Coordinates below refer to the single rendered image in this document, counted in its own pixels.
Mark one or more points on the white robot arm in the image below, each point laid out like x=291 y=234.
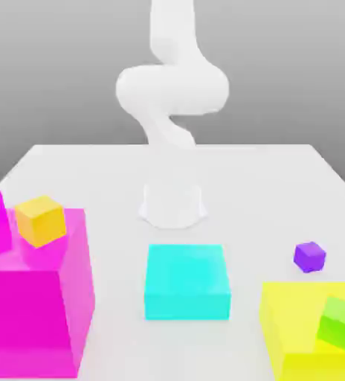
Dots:
x=172 y=89

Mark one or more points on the small orange cube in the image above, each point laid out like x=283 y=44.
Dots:
x=40 y=221

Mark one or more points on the small purple cube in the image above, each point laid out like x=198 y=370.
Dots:
x=309 y=256

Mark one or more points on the small green cube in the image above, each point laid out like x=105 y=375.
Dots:
x=339 y=323

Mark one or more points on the large cyan box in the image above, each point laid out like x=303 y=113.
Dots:
x=187 y=279

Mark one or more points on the large magenta box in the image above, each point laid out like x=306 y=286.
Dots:
x=26 y=312

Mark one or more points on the large yellow box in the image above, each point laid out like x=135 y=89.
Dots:
x=297 y=336

